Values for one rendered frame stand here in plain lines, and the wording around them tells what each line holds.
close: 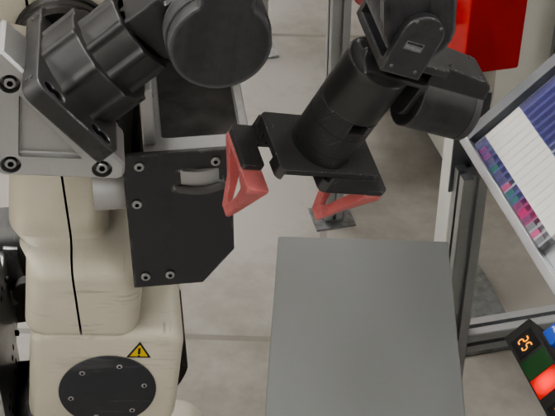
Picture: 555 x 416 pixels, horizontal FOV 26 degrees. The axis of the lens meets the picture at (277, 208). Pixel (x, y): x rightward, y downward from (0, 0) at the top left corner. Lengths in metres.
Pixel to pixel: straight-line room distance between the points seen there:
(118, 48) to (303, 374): 0.70
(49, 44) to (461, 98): 0.34
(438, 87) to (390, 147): 1.93
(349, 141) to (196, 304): 1.50
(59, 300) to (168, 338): 0.12
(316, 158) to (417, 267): 0.66
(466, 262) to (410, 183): 0.95
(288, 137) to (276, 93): 2.08
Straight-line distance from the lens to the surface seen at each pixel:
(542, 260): 1.49
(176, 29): 0.87
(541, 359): 1.46
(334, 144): 1.01
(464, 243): 1.83
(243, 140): 1.03
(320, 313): 1.58
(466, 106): 1.01
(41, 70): 0.91
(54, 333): 1.26
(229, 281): 2.53
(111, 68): 0.91
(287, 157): 1.01
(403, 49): 0.94
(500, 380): 2.36
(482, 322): 2.00
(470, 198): 1.78
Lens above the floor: 1.68
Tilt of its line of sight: 38 degrees down
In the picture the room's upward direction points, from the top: straight up
